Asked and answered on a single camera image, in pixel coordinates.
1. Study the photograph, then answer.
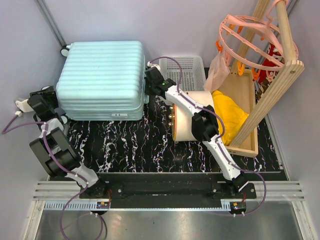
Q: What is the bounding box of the light blue hard-shell suitcase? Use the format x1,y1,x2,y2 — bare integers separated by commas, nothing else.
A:
55,40,149,121

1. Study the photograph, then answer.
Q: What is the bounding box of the pink round clip hanger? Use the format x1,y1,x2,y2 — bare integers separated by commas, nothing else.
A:
216,14,299,73

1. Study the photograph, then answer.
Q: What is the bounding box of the red cloth item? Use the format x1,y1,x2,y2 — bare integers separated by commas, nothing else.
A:
251,43,283,85

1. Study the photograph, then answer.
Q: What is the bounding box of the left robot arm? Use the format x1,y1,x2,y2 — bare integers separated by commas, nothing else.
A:
27,86,108,198

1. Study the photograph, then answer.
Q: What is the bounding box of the wooden hanger rack frame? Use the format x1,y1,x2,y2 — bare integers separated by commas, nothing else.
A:
219,0,305,148

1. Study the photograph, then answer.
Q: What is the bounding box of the black marble pattern mat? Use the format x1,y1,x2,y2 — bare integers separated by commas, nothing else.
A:
49,66,288,174

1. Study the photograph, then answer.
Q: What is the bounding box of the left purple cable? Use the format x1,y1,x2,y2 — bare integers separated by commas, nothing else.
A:
0,112,108,240

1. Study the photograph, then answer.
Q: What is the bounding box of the yellow cloth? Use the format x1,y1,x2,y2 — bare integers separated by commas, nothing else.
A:
212,90,249,146

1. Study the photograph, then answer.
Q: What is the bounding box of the translucent pink plastic bag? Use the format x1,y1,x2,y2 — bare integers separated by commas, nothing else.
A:
203,53,230,93

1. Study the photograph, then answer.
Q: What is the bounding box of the wooden tray base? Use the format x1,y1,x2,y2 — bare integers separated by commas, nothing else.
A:
218,69,259,158

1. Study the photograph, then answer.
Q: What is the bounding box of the white perforated plastic basket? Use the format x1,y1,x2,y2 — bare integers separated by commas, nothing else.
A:
158,55,206,92

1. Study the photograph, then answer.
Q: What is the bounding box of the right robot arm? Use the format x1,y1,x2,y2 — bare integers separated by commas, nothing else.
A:
144,67,249,199

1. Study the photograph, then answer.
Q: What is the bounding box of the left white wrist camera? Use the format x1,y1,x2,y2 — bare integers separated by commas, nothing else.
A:
15,99,33,117

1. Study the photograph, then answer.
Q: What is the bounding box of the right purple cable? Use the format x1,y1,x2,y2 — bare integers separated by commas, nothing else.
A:
148,56,266,218

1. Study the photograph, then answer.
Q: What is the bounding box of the white round drum box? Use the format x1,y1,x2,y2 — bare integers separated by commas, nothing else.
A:
171,91,214,142

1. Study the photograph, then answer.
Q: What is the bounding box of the purple cable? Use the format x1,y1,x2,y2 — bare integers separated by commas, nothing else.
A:
0,112,108,240
148,56,266,218

